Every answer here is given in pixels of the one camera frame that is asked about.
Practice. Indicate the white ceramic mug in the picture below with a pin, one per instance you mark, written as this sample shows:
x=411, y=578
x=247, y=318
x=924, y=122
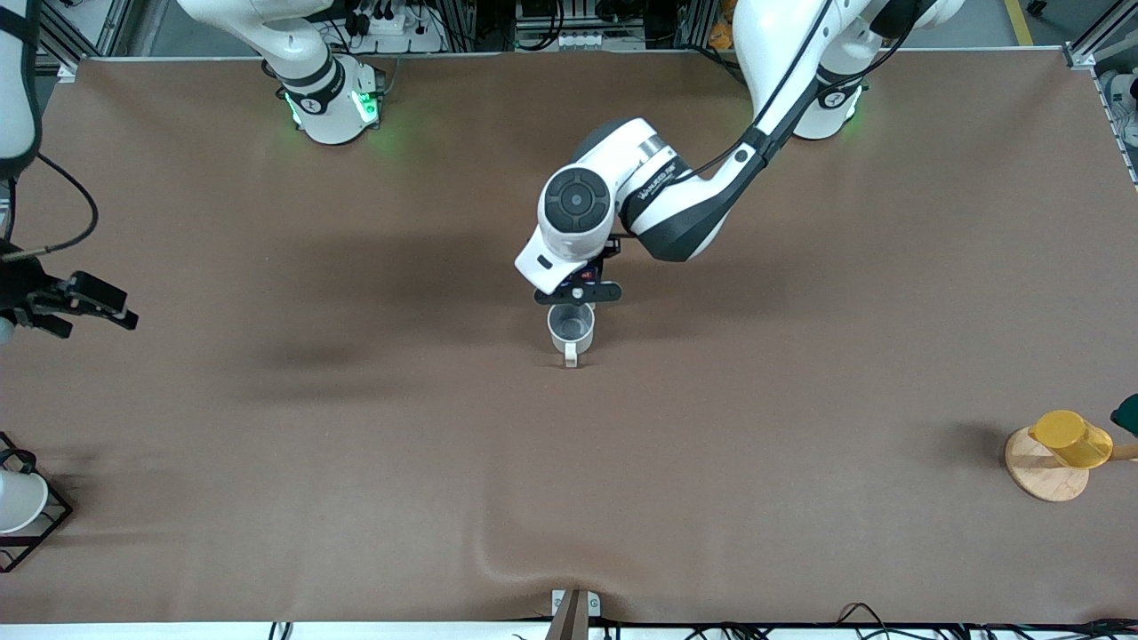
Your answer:
x=571, y=336

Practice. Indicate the small white power strip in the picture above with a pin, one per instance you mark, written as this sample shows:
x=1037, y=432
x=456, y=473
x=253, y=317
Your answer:
x=582, y=40

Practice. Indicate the yellow plastic cup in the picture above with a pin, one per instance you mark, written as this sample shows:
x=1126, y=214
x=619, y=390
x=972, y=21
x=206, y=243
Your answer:
x=1071, y=439

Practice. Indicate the white cup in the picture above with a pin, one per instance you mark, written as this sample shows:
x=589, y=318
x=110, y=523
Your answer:
x=18, y=502

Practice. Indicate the white power strip with plugs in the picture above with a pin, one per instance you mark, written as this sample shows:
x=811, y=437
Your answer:
x=391, y=27

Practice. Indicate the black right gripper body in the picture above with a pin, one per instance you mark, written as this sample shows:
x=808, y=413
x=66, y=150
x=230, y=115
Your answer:
x=20, y=291

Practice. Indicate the white grey equipment beside table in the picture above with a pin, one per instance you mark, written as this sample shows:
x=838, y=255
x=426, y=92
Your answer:
x=1125, y=107

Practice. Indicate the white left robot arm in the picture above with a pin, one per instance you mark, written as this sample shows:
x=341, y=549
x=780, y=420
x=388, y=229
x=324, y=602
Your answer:
x=676, y=204

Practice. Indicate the metal table edge bracket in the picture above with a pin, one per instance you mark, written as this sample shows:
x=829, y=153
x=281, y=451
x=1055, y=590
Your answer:
x=575, y=613

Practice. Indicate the bag of orange snacks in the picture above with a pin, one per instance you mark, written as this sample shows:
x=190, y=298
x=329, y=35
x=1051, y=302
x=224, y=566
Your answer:
x=722, y=31

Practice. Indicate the dark green cup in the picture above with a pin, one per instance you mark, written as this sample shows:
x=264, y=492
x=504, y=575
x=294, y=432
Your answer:
x=1127, y=415

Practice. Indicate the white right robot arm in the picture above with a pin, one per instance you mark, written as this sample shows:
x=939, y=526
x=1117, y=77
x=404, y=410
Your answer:
x=322, y=107

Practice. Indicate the metal table corner bracket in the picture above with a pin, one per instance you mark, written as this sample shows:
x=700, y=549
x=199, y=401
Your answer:
x=1081, y=55
x=68, y=69

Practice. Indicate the wooden mug tree stand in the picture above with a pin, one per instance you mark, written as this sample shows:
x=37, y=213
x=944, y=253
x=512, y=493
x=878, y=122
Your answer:
x=1045, y=476

